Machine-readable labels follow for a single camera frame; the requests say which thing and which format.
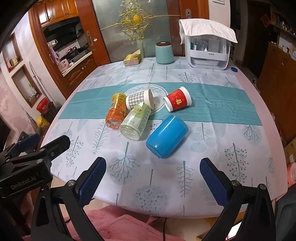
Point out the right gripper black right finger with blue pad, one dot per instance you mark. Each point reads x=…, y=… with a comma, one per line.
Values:
x=258, y=221

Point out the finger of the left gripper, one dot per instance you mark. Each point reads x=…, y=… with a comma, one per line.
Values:
x=54, y=148
x=23, y=145

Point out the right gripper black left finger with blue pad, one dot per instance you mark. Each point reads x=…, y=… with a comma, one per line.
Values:
x=48, y=222

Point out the checkered paper cup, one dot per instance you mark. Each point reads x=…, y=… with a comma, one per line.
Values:
x=144, y=96

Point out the orange clear plastic cup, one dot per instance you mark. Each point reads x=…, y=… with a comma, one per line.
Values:
x=117, y=111

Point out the green clear plastic cup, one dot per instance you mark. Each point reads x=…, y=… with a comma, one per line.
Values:
x=135, y=122

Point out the blue plastic cup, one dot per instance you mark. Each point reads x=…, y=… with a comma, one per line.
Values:
x=167, y=136

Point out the red paper cup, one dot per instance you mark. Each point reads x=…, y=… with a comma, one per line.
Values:
x=178, y=99

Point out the smartphone lit screen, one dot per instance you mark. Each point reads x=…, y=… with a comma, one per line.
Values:
x=233, y=231

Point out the red bucket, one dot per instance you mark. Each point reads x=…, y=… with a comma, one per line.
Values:
x=43, y=106

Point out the pink fabric garment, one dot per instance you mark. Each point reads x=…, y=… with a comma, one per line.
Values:
x=114, y=223

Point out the patterned tablecloth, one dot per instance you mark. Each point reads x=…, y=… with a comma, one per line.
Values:
x=223, y=123

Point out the yellow tissue box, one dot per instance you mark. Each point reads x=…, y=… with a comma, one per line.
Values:
x=132, y=59

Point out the glass door gold ornament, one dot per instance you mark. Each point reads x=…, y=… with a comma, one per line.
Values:
x=128, y=26

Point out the wooden side cabinet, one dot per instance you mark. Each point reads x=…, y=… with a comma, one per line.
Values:
x=277, y=88

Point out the teal canister brown lid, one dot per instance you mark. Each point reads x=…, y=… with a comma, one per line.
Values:
x=164, y=53

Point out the small blue lid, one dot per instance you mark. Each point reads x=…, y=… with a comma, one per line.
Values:
x=234, y=69

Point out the white storage box appliance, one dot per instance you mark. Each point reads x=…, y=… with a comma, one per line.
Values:
x=207, y=51

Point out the white cloth cover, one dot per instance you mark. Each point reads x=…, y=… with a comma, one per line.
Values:
x=200, y=27

